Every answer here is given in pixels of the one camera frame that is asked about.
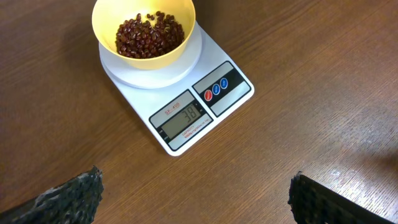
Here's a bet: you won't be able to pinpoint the red beans in bowl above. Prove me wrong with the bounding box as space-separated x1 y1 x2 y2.
115 11 185 59

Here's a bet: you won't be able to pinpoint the yellow plastic bowl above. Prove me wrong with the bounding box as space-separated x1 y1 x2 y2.
91 0 196 70

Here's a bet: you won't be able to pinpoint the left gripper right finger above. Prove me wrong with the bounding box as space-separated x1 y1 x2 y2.
288 172 393 224

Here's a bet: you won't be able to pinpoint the white digital kitchen scale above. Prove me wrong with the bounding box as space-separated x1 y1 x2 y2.
99 25 254 156

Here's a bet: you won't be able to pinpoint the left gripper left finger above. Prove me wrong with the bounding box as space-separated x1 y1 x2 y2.
1 166 104 224

